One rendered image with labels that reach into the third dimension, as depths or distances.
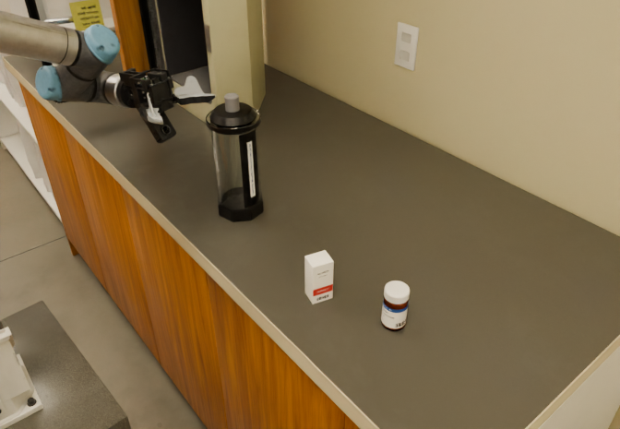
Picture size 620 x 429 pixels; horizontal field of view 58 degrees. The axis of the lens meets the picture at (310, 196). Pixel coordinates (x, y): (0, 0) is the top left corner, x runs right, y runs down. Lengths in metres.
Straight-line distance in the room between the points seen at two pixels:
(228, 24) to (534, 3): 0.71
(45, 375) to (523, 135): 1.08
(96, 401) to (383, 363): 0.44
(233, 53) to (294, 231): 0.54
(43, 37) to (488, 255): 0.96
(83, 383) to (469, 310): 0.64
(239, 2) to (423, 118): 0.57
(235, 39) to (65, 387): 0.92
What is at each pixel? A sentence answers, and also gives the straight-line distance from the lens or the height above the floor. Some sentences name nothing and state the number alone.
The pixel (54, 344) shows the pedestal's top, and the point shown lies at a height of 0.94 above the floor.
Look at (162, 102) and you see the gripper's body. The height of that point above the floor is 1.14.
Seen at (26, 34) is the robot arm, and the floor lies 1.32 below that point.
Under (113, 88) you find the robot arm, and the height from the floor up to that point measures 1.15.
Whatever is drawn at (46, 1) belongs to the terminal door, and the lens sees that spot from 1.66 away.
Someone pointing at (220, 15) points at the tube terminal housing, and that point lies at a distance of 1.46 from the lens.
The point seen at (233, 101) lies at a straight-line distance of 1.10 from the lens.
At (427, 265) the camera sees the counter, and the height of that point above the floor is 0.94.
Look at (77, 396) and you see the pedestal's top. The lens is 0.95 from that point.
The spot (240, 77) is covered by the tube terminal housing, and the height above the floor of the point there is 1.08.
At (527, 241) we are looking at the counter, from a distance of 1.23.
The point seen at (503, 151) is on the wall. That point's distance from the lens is 1.43.
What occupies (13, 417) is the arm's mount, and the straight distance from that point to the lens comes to 0.95.
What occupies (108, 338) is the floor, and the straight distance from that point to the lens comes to 2.35.
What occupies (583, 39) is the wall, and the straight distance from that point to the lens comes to 1.26.
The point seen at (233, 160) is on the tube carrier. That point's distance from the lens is 1.12.
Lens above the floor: 1.65
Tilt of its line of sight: 34 degrees down
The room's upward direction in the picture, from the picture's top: straight up
